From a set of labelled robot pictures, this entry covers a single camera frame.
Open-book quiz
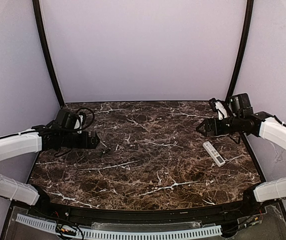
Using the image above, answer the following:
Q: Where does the black front rail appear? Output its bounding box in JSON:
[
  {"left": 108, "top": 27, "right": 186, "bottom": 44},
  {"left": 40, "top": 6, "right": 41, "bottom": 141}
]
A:
[{"left": 29, "top": 201, "right": 244, "bottom": 226}]

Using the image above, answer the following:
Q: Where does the black frame post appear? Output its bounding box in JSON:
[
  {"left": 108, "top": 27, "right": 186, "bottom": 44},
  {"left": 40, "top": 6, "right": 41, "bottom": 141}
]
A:
[
  {"left": 225, "top": 0, "right": 254, "bottom": 101},
  {"left": 32, "top": 0, "right": 65, "bottom": 108}
]

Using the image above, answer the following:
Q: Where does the white slotted cable duct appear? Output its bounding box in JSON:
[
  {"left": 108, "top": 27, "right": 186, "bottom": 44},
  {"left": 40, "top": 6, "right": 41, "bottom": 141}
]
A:
[{"left": 15, "top": 213, "right": 222, "bottom": 240}]

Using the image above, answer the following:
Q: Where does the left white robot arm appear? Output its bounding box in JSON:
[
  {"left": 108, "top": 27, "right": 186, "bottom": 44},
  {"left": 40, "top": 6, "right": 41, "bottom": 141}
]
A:
[{"left": 0, "top": 125, "right": 100, "bottom": 206}]

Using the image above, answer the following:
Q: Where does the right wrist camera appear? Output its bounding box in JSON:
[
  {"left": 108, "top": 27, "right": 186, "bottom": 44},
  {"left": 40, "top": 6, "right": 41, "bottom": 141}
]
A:
[{"left": 209, "top": 93, "right": 255, "bottom": 120}]

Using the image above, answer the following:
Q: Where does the white remote control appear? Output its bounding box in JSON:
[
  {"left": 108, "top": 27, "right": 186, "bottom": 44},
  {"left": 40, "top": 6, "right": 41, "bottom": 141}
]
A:
[{"left": 203, "top": 141, "right": 226, "bottom": 167}]

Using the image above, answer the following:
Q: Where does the right black camera cable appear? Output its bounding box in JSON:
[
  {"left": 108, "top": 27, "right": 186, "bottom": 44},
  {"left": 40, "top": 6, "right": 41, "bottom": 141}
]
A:
[{"left": 227, "top": 132, "right": 242, "bottom": 145}]

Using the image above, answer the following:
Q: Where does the right black frame post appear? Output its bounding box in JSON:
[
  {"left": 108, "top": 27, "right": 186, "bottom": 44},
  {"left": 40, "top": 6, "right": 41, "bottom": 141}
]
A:
[{"left": 225, "top": 0, "right": 254, "bottom": 101}]

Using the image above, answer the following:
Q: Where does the left black frame post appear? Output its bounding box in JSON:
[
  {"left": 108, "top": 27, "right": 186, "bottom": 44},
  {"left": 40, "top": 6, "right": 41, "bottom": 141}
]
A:
[{"left": 32, "top": 0, "right": 65, "bottom": 108}]

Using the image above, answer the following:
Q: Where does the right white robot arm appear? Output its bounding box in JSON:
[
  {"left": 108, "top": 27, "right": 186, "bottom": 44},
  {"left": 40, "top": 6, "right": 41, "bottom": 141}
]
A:
[{"left": 196, "top": 111, "right": 286, "bottom": 203}]

